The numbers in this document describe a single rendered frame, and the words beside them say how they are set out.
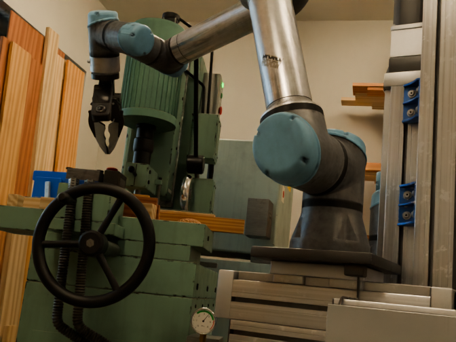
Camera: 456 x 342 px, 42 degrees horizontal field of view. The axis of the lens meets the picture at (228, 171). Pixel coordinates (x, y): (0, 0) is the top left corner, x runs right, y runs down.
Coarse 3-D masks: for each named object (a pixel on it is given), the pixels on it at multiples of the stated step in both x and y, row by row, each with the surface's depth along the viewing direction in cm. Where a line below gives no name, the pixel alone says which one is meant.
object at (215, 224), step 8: (160, 216) 172; (168, 216) 172; (176, 216) 172; (184, 216) 172; (192, 216) 171; (200, 216) 171; (208, 216) 171; (208, 224) 171; (216, 224) 170; (224, 224) 170; (232, 224) 170; (240, 224) 170; (224, 232) 171; (232, 232) 170; (240, 232) 169
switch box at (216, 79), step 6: (204, 78) 210; (216, 78) 210; (204, 84) 209; (216, 84) 209; (216, 90) 209; (222, 90) 217; (210, 96) 208; (216, 96) 208; (210, 102) 208; (216, 102) 208; (204, 108) 208; (210, 108) 207; (216, 108) 207; (216, 114) 207
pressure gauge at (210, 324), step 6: (198, 312) 144; (204, 312) 144; (210, 312) 144; (192, 318) 144; (198, 318) 144; (204, 318) 144; (210, 318) 144; (216, 318) 146; (192, 324) 144; (198, 324) 144; (204, 324) 144; (210, 324) 144; (198, 330) 143; (204, 330) 143; (210, 330) 143; (204, 336) 145
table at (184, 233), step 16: (0, 208) 160; (16, 208) 160; (32, 208) 160; (0, 224) 159; (16, 224) 159; (32, 224) 159; (80, 224) 148; (96, 224) 148; (112, 224) 147; (128, 224) 157; (160, 224) 156; (176, 224) 156; (192, 224) 155; (160, 240) 155; (176, 240) 155; (192, 240) 154; (208, 240) 162
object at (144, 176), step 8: (136, 168) 172; (144, 168) 171; (152, 168) 177; (128, 176) 171; (136, 176) 171; (144, 176) 171; (152, 176) 177; (128, 184) 171; (136, 184) 171; (144, 184) 170; (152, 184) 178; (136, 192) 174; (144, 192) 179; (152, 192) 179
